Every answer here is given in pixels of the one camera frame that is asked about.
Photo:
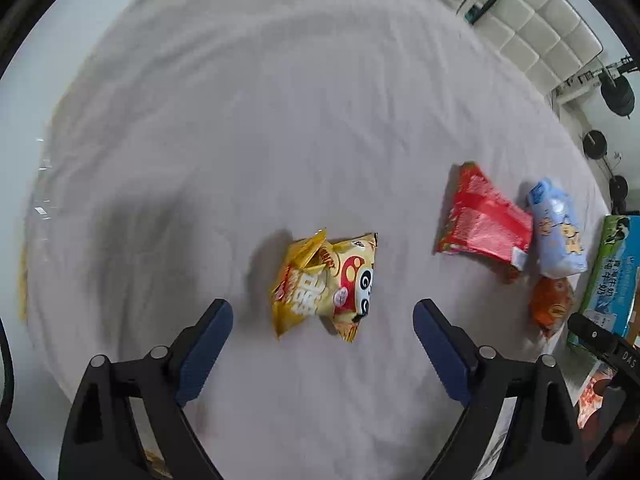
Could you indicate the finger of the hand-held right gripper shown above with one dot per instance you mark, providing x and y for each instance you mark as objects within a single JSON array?
[
  {"x": 612, "y": 420},
  {"x": 595, "y": 336}
]

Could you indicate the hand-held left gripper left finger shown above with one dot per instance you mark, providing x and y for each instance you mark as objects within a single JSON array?
[{"x": 205, "y": 350}]

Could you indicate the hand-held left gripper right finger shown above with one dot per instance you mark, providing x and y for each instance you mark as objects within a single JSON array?
[{"x": 442, "y": 350}]

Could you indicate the yellow snack bag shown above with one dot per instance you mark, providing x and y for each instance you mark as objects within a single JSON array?
[{"x": 325, "y": 285}]

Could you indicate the orange printed package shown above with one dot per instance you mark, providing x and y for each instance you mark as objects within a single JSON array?
[{"x": 592, "y": 390}]

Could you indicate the orange snack packet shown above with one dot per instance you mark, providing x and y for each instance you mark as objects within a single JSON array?
[{"x": 550, "y": 305}]

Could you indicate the green and blue milk carton box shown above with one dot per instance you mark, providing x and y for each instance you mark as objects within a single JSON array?
[{"x": 612, "y": 275}]

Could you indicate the light blue snack packet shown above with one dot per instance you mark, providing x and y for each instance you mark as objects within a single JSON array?
[{"x": 557, "y": 232}]

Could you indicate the red snack bag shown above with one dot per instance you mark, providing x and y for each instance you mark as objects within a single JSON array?
[{"x": 482, "y": 220}]

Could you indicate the black round stand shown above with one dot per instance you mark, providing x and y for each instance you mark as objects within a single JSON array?
[
  {"x": 618, "y": 188},
  {"x": 617, "y": 91},
  {"x": 595, "y": 143}
]

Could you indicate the grey bed sheet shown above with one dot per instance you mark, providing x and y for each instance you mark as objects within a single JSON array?
[{"x": 280, "y": 135}]

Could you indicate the white tufted headboard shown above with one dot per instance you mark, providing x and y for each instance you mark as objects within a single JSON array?
[{"x": 525, "y": 25}]

